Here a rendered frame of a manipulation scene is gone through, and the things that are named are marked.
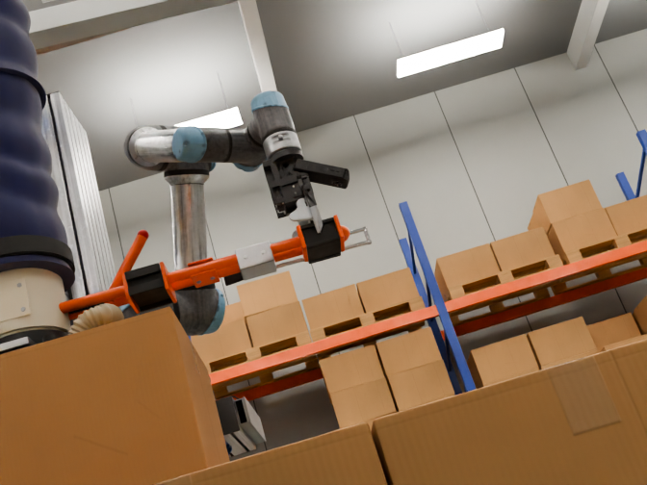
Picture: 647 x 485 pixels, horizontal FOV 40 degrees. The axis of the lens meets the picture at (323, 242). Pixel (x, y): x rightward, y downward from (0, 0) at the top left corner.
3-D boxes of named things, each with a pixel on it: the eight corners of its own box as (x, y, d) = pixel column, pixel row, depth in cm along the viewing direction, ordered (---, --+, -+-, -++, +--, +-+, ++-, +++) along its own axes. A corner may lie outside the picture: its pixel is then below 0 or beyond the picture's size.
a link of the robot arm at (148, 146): (107, 123, 223) (185, 114, 182) (148, 125, 229) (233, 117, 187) (107, 169, 224) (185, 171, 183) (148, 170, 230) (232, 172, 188)
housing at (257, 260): (239, 269, 170) (234, 248, 172) (244, 282, 176) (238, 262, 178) (274, 259, 171) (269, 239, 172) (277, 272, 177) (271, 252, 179)
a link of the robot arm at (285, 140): (297, 144, 189) (296, 125, 182) (304, 163, 188) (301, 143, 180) (264, 154, 189) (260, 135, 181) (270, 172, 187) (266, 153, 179)
